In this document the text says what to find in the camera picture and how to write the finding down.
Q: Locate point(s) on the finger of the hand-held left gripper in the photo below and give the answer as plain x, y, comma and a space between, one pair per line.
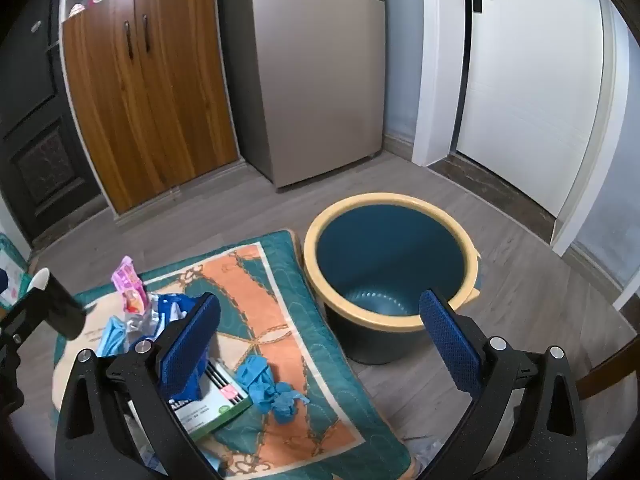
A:
65, 312

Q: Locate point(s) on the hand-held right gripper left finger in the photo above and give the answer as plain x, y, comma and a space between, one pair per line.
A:
192, 345

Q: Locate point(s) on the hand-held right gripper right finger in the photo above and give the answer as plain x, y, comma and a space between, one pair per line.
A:
450, 345

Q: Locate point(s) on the dark blue glove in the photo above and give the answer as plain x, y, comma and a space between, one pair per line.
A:
287, 401
175, 305

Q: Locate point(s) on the light blue glove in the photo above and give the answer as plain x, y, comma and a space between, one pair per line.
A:
112, 337
255, 375

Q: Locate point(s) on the pink snack packet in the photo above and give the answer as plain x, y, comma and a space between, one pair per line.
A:
131, 285

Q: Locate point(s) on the blue bin with yellow rim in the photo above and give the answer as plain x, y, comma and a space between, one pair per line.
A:
390, 260

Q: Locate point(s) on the white oval object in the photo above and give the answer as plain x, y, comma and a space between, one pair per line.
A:
39, 280

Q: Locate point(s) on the clear plastic wrapper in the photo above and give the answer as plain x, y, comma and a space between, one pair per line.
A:
142, 327

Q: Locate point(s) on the wet wipes pack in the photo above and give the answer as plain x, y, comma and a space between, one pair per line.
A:
12, 270

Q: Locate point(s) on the teal orange printed mat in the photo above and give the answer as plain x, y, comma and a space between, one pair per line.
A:
300, 310

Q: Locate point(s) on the wooden chair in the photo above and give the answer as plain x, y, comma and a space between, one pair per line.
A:
605, 372

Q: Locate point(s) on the clear plastic bag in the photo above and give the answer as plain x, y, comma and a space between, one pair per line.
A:
607, 460

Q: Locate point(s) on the dark door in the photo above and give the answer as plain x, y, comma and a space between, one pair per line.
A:
35, 110

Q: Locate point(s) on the wooden cabinet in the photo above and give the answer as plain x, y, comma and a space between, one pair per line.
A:
150, 110

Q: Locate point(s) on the white door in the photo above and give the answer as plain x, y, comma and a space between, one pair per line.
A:
525, 85

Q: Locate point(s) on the beige refrigerator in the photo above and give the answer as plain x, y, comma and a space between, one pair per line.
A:
310, 85

